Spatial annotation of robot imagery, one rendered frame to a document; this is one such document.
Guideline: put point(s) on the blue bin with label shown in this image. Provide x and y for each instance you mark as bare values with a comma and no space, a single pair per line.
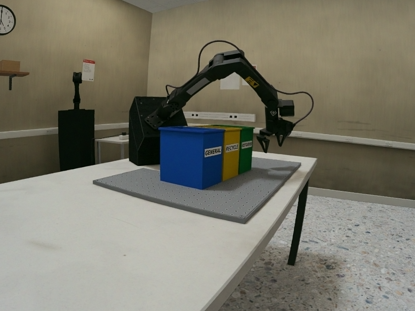
191,156

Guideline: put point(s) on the green bin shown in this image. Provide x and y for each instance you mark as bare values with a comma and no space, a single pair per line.
245,148

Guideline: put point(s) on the yellow open bin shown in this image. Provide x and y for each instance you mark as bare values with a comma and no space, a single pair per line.
231,143

